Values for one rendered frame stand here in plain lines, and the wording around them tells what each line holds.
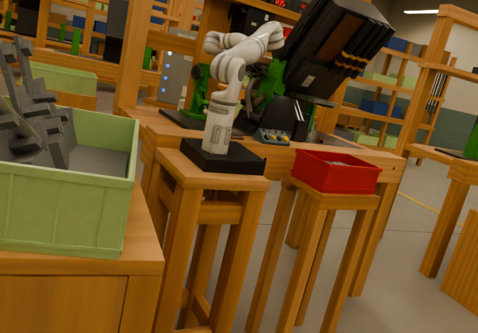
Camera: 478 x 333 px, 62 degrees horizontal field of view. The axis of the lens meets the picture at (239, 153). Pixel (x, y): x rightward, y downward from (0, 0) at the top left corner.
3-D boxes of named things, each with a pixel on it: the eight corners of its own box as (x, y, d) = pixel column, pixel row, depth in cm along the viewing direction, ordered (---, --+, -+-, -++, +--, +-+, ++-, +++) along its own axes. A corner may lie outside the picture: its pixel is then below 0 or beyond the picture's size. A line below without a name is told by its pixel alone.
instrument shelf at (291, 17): (340, 35, 237) (341, 28, 236) (206, -9, 188) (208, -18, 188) (313, 32, 257) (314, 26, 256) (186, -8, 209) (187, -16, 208)
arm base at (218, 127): (230, 154, 139) (240, 107, 134) (206, 153, 135) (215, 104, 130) (220, 146, 147) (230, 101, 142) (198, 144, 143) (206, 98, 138)
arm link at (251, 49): (240, 57, 155) (263, 62, 152) (207, 82, 134) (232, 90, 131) (242, 33, 149) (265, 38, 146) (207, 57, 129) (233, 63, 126)
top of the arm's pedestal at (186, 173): (268, 192, 138) (271, 181, 137) (183, 188, 121) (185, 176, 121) (227, 162, 164) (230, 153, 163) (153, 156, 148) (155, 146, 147)
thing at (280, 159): (399, 183, 230) (407, 159, 226) (150, 171, 149) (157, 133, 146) (380, 175, 241) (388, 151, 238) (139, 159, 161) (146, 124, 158)
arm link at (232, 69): (250, 59, 135) (240, 108, 139) (225, 53, 138) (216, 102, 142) (240, 57, 126) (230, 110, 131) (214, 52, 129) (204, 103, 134)
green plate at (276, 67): (279, 106, 198) (297, 67, 197) (267, 99, 194) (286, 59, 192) (266, 101, 208) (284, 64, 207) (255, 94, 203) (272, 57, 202)
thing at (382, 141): (422, 167, 803) (461, 54, 753) (323, 153, 703) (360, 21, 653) (402, 159, 851) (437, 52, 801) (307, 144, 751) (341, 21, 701)
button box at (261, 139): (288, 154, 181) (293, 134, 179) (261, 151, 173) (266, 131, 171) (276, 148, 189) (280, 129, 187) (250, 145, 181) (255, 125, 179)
